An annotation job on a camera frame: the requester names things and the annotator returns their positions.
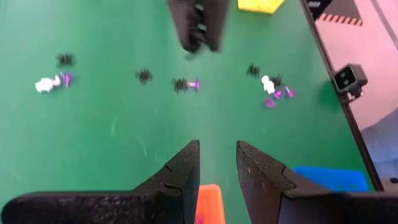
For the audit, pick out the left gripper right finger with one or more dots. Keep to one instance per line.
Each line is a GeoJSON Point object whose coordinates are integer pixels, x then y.
{"type": "Point", "coordinates": [261, 180]}

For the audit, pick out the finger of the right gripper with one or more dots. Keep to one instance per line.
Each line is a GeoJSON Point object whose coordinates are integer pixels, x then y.
{"type": "Point", "coordinates": [185, 25]}
{"type": "Point", "coordinates": [217, 21]}

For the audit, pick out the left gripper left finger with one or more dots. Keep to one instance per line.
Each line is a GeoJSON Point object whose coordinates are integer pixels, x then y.
{"type": "Point", "coordinates": [183, 174]}

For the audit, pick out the orange plastic basket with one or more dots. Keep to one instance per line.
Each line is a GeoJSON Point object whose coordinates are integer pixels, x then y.
{"type": "Point", "coordinates": [211, 202]}

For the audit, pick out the yellow plastic basket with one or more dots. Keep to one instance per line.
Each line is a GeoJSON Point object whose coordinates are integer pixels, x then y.
{"type": "Point", "coordinates": [259, 6]}

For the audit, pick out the blue plastic basket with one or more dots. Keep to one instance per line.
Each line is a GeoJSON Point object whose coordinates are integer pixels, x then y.
{"type": "Point", "coordinates": [331, 180]}

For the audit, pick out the white plastic vampire teeth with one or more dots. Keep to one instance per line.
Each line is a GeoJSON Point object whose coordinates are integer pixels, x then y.
{"type": "Point", "coordinates": [45, 84]}
{"type": "Point", "coordinates": [267, 84]}

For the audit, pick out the green table mat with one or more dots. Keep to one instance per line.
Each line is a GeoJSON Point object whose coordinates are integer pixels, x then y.
{"type": "Point", "coordinates": [93, 130]}

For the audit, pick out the black aluminium table frame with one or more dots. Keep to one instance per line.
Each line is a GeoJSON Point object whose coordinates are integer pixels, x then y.
{"type": "Point", "coordinates": [362, 143]}

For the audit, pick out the grey table-level camera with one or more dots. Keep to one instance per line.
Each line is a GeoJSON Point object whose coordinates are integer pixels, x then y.
{"type": "Point", "coordinates": [348, 79]}

